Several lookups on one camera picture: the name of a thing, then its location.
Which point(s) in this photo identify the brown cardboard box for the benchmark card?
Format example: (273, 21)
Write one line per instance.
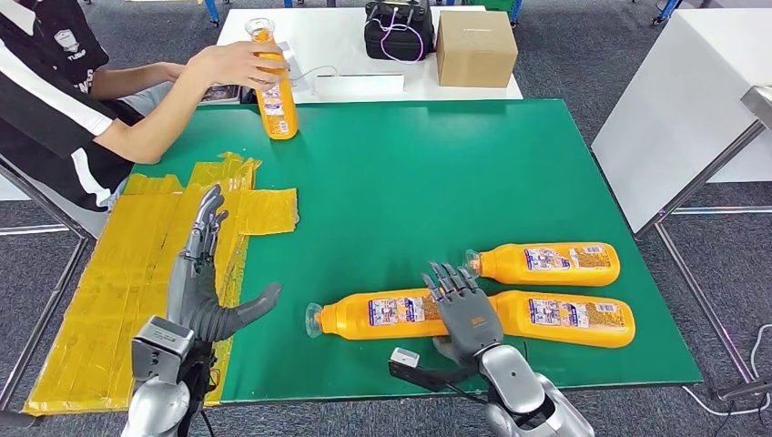
(476, 54)

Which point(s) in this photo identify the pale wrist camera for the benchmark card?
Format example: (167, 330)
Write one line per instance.
(416, 374)
(160, 350)

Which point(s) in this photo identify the black smartphone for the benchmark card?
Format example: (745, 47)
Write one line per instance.
(220, 93)

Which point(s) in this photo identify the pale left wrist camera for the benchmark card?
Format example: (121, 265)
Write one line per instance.
(160, 350)

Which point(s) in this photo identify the grey metal table frame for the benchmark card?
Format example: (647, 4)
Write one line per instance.
(702, 176)
(45, 320)

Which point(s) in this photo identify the person's right forearm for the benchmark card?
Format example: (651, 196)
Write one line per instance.
(145, 127)

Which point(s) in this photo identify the person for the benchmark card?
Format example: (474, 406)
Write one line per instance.
(42, 108)

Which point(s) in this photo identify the white rectangular table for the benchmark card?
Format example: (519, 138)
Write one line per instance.
(338, 42)

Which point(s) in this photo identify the person's right hand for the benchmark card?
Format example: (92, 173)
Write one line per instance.
(235, 66)

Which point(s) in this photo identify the black carry bag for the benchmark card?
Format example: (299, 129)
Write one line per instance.
(398, 45)

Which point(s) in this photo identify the white panelled table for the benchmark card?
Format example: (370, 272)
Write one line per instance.
(681, 108)

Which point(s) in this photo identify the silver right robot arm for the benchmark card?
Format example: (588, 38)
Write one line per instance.
(519, 380)

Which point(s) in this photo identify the orange detergent bottle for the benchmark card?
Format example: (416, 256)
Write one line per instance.
(278, 114)
(555, 265)
(573, 323)
(362, 316)

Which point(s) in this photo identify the person's left forearm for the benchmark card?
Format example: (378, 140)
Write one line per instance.
(133, 78)

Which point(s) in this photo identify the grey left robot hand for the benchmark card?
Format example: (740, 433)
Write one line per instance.
(196, 301)

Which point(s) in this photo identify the long white box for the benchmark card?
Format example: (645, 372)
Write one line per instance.
(359, 88)

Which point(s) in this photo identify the yellow taped cardboard sheet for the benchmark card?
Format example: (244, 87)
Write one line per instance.
(120, 283)

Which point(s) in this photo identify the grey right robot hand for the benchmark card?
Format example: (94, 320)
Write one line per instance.
(470, 320)

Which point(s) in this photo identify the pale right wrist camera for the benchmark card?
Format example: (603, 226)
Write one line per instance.
(416, 374)

